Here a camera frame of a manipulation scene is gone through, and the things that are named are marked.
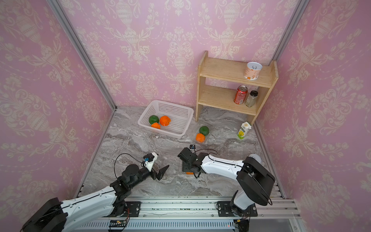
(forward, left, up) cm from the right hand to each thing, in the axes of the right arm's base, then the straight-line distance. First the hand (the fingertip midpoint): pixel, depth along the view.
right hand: (188, 167), depth 86 cm
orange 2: (+30, +22, +3) cm, 38 cm away
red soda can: (+32, -34, +26) cm, 54 cm away
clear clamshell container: (+20, -14, -1) cm, 25 cm away
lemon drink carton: (+20, -38, +6) cm, 43 cm away
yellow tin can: (+3, -42, +2) cm, 42 cm away
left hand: (+1, +13, +8) cm, 16 cm away
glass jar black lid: (+29, -40, +25) cm, 56 cm away
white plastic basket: (+41, +4, -1) cm, 41 cm away
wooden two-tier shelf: (+41, -26, +17) cm, 51 cm away
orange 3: (+19, -9, +2) cm, 21 cm away
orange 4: (-5, -1, +5) cm, 7 cm away
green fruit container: (+36, +24, +4) cm, 43 cm away
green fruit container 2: (+24, -12, +2) cm, 27 cm away
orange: (+34, +16, +3) cm, 38 cm away
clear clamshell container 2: (+13, -35, -5) cm, 38 cm away
